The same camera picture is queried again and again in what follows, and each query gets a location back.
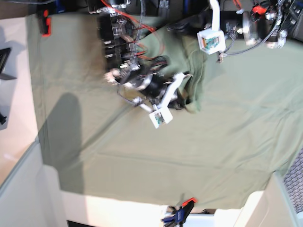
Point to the black object at left edge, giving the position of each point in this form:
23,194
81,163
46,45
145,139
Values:
4,114

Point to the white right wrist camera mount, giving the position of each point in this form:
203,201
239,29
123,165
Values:
160,114

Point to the black tablet stand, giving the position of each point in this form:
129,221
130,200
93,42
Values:
4,54

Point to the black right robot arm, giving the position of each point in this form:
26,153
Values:
138,77

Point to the orange clamp at top left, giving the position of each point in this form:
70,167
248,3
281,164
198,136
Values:
44,22

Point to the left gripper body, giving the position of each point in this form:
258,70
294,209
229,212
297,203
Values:
231,22

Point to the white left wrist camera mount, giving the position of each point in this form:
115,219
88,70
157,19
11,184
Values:
212,40

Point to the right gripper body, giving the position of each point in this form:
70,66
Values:
155,87

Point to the blue orange clamp at bottom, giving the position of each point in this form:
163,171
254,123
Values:
178,216

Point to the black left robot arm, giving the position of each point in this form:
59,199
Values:
269,22

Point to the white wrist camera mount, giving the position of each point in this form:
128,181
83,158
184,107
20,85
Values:
212,40
160,114

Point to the green table cover cloth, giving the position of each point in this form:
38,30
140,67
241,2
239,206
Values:
250,123

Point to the light green T-shirt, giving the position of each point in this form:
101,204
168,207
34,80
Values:
183,55

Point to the purple patterned fabric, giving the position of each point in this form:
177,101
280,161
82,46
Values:
293,181

